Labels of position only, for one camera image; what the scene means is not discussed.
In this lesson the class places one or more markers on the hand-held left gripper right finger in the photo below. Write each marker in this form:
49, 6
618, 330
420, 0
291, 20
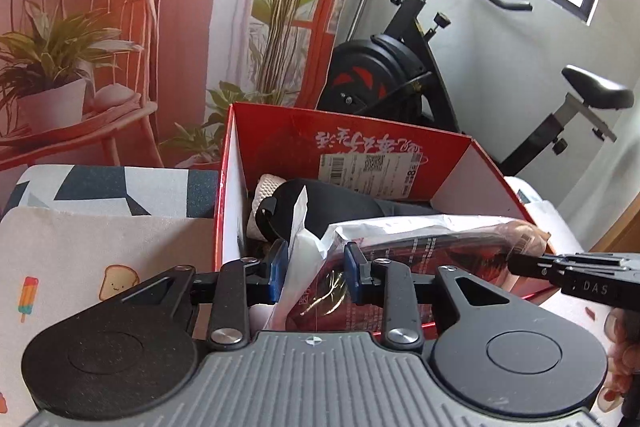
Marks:
354, 272

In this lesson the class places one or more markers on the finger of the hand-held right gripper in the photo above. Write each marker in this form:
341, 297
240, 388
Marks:
530, 266

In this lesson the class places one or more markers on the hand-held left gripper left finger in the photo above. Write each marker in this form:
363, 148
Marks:
277, 269

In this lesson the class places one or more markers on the red packet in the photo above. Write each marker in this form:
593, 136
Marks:
425, 252

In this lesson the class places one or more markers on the red cardboard box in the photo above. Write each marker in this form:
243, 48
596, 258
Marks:
280, 132

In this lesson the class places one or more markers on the person's right hand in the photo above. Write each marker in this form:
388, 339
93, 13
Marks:
622, 357

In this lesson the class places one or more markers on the black and white slipper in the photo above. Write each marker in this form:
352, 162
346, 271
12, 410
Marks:
330, 207

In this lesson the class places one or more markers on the white knitted cloth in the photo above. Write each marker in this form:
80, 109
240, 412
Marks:
265, 189

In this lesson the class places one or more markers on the white cartoon printed mat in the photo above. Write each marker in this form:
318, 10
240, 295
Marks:
125, 247

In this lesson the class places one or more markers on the geometric patterned tablecloth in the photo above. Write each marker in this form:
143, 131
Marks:
100, 189

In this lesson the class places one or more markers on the black exercise bike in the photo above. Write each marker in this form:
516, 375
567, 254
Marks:
400, 72

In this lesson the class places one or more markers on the room scene wall poster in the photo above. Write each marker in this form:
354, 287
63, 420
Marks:
175, 32

